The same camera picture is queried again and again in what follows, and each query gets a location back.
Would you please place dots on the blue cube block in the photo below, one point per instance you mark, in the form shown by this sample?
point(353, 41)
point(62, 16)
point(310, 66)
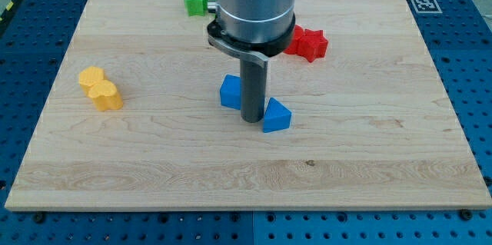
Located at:
point(230, 92)

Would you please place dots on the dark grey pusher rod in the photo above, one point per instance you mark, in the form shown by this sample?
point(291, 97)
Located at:
point(253, 85)

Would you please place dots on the blue triangular prism block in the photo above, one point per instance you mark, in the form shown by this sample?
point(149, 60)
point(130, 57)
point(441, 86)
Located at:
point(277, 117)

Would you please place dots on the red star block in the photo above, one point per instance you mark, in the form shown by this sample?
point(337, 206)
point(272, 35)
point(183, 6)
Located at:
point(312, 45)

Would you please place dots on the green star block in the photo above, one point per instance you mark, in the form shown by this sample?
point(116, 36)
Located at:
point(196, 7)

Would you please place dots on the light wooden board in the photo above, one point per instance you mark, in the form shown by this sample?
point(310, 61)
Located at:
point(372, 127)

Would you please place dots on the yellow heart block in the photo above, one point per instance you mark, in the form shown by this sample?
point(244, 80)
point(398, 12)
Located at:
point(105, 96)

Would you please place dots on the white fiducial marker tag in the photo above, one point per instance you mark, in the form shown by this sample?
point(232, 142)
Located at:
point(426, 6)

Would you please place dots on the black mounting flange with bracket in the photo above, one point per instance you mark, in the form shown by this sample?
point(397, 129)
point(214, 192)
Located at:
point(256, 53)

